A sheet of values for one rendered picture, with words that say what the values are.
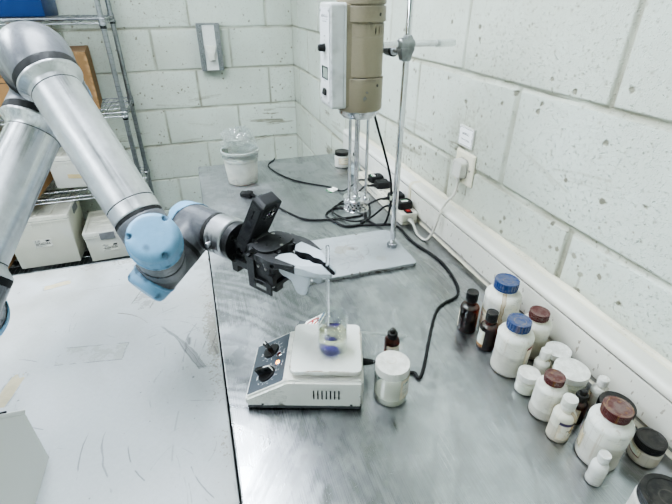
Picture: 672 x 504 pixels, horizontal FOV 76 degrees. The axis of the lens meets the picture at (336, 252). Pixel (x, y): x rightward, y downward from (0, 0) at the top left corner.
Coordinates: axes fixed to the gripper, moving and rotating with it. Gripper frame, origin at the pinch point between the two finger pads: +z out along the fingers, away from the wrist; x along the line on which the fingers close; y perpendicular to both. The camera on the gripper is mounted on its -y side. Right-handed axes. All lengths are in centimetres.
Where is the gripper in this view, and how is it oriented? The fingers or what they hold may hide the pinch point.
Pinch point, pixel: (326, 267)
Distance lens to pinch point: 65.3
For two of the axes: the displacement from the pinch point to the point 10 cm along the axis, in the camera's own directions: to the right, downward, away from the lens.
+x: -5.9, 4.1, -7.0
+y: -0.1, 8.6, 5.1
